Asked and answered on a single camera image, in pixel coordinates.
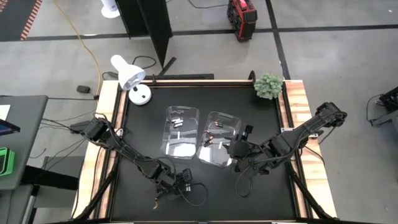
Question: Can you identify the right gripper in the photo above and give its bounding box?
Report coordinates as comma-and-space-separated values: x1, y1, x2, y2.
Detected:
228, 124, 254, 172

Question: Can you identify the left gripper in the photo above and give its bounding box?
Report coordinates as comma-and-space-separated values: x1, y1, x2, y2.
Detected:
155, 169, 194, 202

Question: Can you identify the clear plastic bin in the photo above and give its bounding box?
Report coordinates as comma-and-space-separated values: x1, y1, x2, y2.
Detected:
195, 111, 242, 169
160, 105, 200, 161

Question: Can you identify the green artificial potted plant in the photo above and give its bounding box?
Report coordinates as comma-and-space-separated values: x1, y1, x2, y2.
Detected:
253, 73, 284, 101

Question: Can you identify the wooden edged work table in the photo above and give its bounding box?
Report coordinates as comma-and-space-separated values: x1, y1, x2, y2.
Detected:
71, 79, 338, 224

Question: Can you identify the red black tool box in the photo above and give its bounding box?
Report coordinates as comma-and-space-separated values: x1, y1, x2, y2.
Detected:
226, 0, 258, 42

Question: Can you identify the white desk lamp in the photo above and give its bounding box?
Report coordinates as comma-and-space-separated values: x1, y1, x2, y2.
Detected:
110, 54, 152, 106

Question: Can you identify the black desk base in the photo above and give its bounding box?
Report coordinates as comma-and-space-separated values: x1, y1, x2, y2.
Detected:
20, 164, 80, 191

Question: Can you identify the black partition panel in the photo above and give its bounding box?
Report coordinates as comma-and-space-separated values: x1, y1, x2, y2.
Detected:
114, 0, 177, 77

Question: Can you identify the grey desk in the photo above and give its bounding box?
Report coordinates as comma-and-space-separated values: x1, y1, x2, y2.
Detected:
0, 95, 49, 191

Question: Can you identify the white round fan base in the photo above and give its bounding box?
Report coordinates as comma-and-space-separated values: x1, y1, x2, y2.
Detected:
99, 0, 121, 19

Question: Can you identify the dark tablet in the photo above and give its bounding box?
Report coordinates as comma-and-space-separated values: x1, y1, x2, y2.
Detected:
0, 119, 21, 136

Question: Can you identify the white paper sheet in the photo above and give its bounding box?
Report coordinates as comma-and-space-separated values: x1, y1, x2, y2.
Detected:
0, 105, 12, 121

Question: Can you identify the black mat orange edge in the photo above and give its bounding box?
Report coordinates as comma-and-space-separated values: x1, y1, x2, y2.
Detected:
0, 0, 44, 41

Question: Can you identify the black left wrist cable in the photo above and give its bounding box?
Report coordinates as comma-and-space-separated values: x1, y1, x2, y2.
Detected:
172, 182, 209, 207

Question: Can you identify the black lamp cord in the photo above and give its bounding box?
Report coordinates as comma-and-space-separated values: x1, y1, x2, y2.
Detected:
101, 55, 157, 81

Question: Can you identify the black floor cable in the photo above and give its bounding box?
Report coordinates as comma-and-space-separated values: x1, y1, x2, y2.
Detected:
187, 0, 230, 9

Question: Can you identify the yellow floor cable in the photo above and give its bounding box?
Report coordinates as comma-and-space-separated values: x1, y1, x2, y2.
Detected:
52, 0, 103, 96

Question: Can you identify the green frame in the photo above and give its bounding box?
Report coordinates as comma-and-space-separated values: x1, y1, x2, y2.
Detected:
0, 147, 16, 177

